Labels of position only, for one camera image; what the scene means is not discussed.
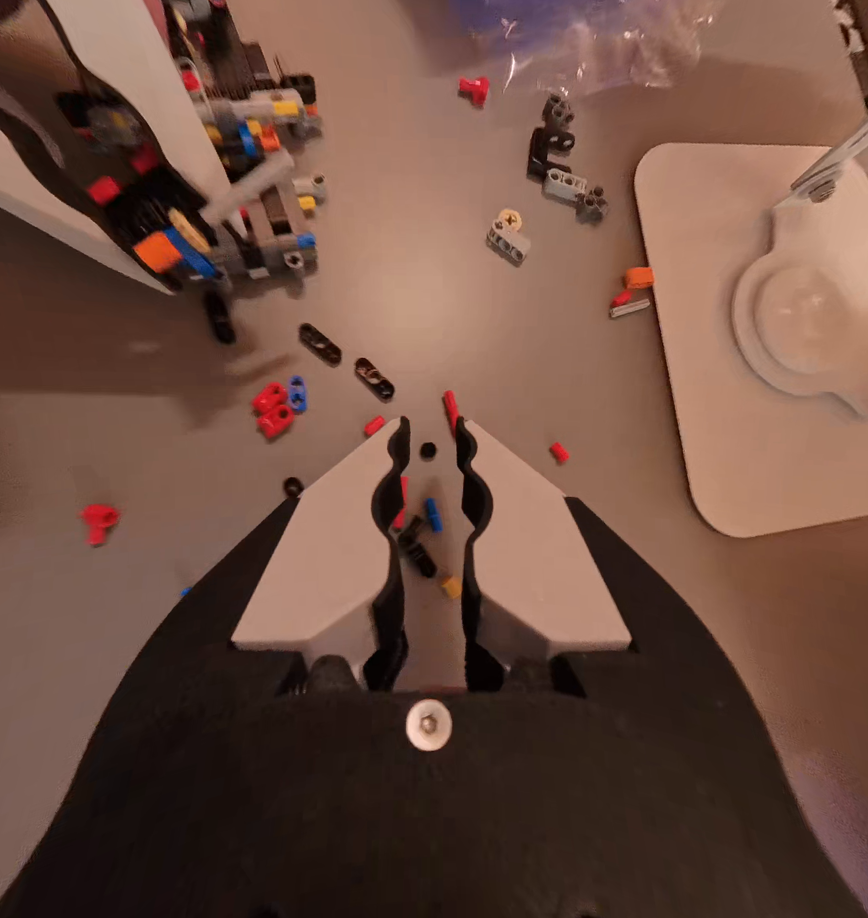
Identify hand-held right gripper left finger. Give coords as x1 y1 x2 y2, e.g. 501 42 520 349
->
231 416 412 686

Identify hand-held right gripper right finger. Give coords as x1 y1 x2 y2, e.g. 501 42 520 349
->
456 418 632 671

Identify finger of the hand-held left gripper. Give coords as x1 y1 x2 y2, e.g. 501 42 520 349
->
38 0 234 214
0 85 185 296

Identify grey black lego chassis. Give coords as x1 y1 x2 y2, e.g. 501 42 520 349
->
57 0 329 282

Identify small orange blue lego assembly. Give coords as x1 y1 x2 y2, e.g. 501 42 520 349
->
83 151 295 288

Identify black angled lego piece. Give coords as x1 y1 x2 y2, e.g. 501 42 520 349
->
526 125 578 180

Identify black lego pin connector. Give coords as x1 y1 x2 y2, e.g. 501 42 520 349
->
397 516 438 578

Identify grey lego beam tan pin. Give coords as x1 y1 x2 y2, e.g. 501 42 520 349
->
486 208 534 266

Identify light grey lego beam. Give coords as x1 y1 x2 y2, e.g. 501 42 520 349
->
543 168 591 205

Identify crumpled clear plastic bag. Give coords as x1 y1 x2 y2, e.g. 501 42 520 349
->
470 0 729 90

